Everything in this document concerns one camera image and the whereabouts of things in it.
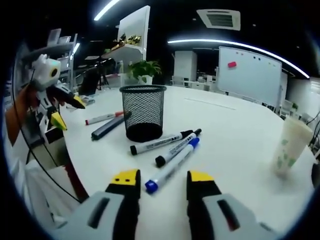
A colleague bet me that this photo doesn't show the green potted plant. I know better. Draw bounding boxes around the green potted plant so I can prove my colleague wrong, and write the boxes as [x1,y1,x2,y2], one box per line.
[127,59,163,86]

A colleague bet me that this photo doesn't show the curved ceiling light strip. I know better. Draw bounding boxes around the curved ceiling light strip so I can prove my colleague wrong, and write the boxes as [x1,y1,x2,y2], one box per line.
[93,0,121,21]
[166,38,311,79]

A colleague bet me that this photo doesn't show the grey metal shelf rack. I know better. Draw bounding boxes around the grey metal shelf rack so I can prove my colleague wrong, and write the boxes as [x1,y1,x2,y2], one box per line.
[18,27,78,91]

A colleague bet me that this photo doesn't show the red whiteboard marker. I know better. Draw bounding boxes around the red whiteboard marker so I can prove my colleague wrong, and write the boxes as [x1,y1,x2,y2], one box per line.
[84,110,125,127]

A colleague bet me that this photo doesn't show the black mesh pen holder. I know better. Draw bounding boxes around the black mesh pen holder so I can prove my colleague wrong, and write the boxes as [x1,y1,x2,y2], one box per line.
[119,84,168,143]

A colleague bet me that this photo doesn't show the gold trophies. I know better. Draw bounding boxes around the gold trophies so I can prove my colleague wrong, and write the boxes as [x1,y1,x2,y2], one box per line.
[116,33,142,47]

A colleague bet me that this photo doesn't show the blue whiteboard marker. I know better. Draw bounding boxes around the blue whiteboard marker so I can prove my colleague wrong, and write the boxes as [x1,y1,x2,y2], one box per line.
[144,137,201,195]

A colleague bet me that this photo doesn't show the black whiteboard marker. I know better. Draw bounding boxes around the black whiteboard marker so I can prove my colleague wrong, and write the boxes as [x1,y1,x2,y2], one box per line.
[129,129,196,156]
[154,128,203,168]

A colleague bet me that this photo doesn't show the white curved display shelf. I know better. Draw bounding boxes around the white curved display shelf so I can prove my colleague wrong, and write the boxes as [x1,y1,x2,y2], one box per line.
[101,5,151,87]

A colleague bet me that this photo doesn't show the person's white clothing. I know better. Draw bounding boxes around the person's white clothing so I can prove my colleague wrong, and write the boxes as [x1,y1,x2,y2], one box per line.
[6,139,83,226]

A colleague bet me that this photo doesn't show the person's left hand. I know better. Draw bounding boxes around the person's left hand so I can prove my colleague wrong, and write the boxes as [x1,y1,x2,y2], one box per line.
[18,83,41,108]

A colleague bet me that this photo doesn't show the white storage box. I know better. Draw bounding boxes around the white storage box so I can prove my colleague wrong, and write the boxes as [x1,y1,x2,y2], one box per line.
[41,117,66,146]

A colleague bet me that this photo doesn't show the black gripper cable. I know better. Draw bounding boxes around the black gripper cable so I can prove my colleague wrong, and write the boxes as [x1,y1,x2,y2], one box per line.
[13,72,82,203]

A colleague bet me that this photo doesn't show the ceiling air conditioner vent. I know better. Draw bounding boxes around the ceiling air conditioner vent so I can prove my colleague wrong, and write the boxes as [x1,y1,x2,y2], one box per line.
[196,9,241,31]

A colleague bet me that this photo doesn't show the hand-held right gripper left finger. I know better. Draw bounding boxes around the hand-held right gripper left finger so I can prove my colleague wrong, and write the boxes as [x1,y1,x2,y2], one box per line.
[52,168,142,240]

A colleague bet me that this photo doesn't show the large standing whiteboard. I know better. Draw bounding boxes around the large standing whiteboard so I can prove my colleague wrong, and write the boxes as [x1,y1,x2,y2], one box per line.
[216,45,283,108]

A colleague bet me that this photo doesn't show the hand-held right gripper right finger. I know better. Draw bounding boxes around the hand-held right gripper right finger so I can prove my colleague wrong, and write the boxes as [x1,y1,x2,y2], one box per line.
[186,170,278,240]

